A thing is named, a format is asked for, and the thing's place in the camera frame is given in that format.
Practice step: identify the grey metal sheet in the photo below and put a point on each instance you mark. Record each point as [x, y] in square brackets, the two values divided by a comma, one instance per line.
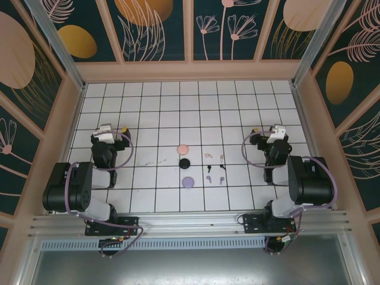
[190, 267]

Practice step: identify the purple earbud charging case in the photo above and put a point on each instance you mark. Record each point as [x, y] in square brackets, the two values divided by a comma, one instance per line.
[187, 181]

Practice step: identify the aluminium mounting rail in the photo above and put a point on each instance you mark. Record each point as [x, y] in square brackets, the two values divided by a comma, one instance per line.
[190, 225]

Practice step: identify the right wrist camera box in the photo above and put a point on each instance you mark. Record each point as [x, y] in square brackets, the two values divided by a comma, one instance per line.
[276, 133]

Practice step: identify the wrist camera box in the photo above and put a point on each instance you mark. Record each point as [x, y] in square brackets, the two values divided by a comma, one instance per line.
[276, 133]
[102, 133]

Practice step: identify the pink earbud charging case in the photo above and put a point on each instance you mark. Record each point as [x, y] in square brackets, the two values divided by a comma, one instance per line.
[183, 149]

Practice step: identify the black earbud charging case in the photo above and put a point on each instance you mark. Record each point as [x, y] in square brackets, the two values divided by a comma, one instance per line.
[185, 163]

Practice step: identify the small green circuit board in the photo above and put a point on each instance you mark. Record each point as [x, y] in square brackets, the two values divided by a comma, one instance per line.
[286, 239]

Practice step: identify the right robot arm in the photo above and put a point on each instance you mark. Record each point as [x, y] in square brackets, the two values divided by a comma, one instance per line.
[311, 184]

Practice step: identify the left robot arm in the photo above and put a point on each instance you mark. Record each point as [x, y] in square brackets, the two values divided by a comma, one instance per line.
[68, 190]

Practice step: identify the aluminium side rail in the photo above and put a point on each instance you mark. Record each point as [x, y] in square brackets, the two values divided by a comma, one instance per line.
[303, 118]
[74, 118]

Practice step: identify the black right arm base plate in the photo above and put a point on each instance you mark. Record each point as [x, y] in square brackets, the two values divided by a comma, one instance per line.
[252, 225]

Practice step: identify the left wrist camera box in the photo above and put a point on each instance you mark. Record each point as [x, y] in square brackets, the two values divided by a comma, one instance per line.
[102, 133]

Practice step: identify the aluminium frame post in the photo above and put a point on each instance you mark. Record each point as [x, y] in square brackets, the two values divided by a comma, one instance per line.
[311, 44]
[56, 44]

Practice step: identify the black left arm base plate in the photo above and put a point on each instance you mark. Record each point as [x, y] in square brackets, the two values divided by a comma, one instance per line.
[130, 222]

